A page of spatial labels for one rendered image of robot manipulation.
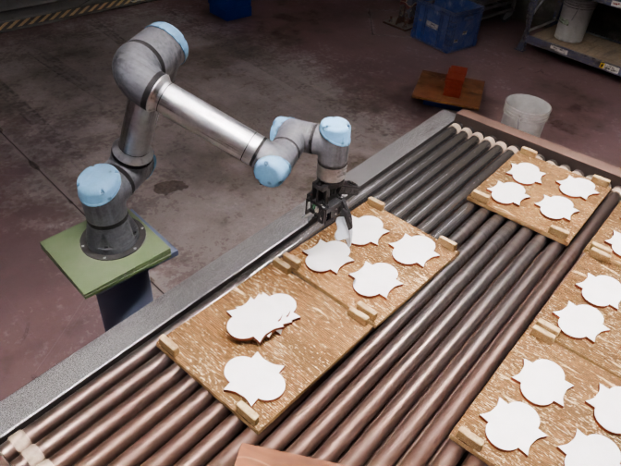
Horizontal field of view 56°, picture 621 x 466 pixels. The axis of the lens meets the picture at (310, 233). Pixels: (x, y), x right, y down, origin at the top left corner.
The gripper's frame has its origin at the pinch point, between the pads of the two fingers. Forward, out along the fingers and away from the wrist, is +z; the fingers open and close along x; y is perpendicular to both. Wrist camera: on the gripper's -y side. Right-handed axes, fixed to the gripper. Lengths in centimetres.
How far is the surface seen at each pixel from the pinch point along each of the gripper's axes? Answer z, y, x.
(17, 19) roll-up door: 96, -116, -457
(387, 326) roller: 10.5, 7.6, 27.4
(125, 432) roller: 11, 71, 5
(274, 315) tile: 5.9, 28.6, 7.2
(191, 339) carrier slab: 9.0, 46.5, -3.4
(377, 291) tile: 7.9, 1.6, 19.1
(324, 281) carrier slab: 8.9, 8.0, 5.9
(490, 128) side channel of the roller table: 9, -104, -5
